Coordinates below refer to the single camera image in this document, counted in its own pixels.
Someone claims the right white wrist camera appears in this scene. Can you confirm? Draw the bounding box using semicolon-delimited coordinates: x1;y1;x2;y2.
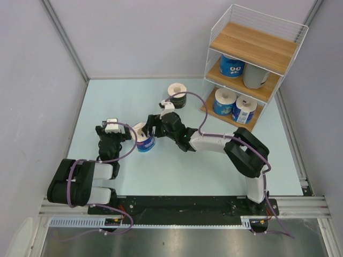
159;100;175;119

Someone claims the white wire wooden shelf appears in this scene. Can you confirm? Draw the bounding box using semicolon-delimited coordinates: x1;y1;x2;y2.
201;4;309;131

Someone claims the white slotted cable duct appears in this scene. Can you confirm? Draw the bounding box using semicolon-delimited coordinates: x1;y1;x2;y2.
50;217;251;229

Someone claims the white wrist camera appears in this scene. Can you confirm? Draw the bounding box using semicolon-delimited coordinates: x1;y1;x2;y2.
105;118;121;134
159;100;175;119

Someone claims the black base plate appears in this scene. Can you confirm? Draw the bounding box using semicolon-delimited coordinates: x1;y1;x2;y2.
88;196;279;232

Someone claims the aluminium rail frame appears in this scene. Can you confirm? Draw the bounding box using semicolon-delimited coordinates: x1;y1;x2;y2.
39;196;331;218

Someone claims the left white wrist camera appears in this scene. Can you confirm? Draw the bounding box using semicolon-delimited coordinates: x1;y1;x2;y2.
105;118;121;134

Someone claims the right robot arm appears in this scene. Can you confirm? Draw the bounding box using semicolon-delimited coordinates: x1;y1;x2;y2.
138;112;271;215

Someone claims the grey paper roll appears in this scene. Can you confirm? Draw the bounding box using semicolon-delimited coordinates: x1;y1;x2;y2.
243;64;270;89

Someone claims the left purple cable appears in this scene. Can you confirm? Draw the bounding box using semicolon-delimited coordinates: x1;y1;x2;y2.
53;122;139;241

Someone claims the blue monster paper roll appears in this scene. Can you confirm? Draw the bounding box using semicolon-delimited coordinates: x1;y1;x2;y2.
219;54;245;78

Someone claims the black wrapped paper roll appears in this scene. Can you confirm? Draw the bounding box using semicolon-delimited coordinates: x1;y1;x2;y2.
167;83;187;109

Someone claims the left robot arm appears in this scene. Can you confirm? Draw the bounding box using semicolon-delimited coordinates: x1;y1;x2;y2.
47;119;136;214

